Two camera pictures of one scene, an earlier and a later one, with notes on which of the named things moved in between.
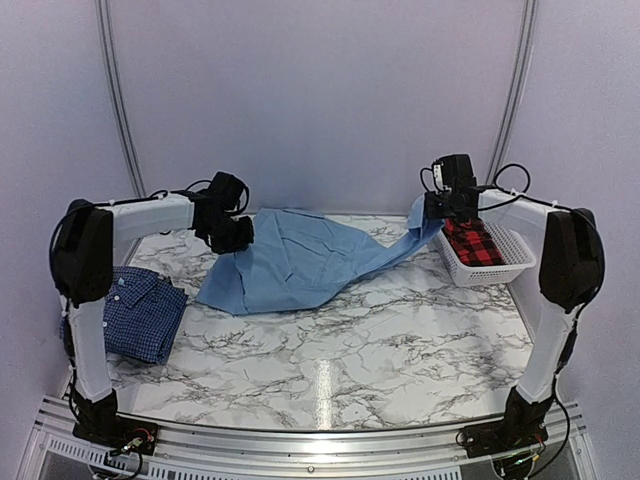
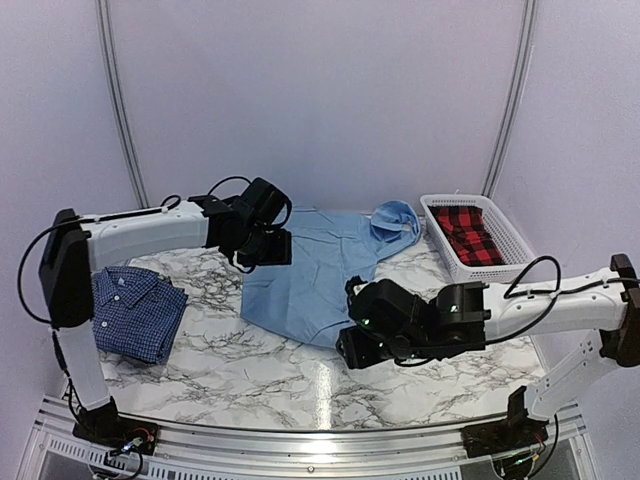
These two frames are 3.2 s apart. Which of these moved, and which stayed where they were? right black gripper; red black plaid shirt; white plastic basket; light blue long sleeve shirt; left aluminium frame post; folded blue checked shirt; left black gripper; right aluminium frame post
Moved: light blue long sleeve shirt; left black gripper; right black gripper
Stayed: left aluminium frame post; red black plaid shirt; right aluminium frame post; folded blue checked shirt; white plastic basket
